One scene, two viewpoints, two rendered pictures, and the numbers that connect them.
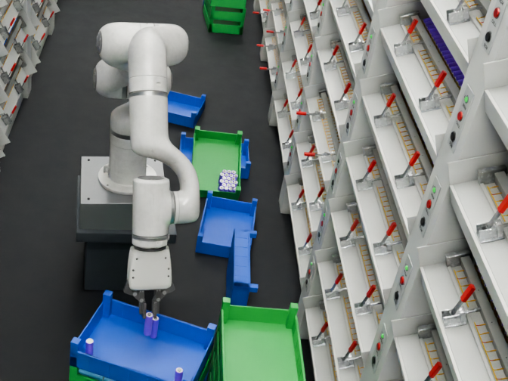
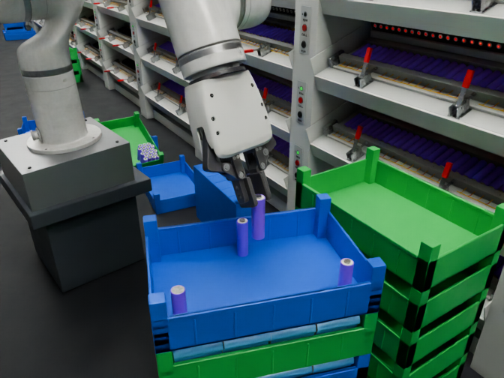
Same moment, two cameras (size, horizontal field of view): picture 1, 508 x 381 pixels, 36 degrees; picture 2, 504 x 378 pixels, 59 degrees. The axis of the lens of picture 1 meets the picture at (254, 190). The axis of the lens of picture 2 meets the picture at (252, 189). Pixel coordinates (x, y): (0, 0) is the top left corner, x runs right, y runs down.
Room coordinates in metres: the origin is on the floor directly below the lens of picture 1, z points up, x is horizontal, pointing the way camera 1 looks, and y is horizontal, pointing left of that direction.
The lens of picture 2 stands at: (0.88, 0.40, 0.84)
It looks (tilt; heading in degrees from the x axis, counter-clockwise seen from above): 28 degrees down; 337
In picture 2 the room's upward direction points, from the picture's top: straight up
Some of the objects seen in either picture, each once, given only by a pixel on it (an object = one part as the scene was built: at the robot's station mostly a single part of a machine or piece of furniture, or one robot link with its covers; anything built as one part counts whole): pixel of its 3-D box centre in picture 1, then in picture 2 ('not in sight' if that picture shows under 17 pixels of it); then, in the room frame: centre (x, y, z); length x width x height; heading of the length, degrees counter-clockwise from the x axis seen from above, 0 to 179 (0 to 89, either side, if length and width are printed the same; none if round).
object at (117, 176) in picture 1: (128, 154); (56, 106); (2.11, 0.42, 0.48); 0.19 x 0.19 x 0.18
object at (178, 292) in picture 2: (89, 350); (179, 309); (1.31, 0.31, 0.44); 0.02 x 0.02 x 0.06
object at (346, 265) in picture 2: (178, 379); (345, 279); (1.27, 0.09, 0.44); 0.02 x 0.02 x 0.06
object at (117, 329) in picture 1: (144, 344); (254, 261); (1.36, 0.19, 0.44); 0.30 x 0.20 x 0.08; 81
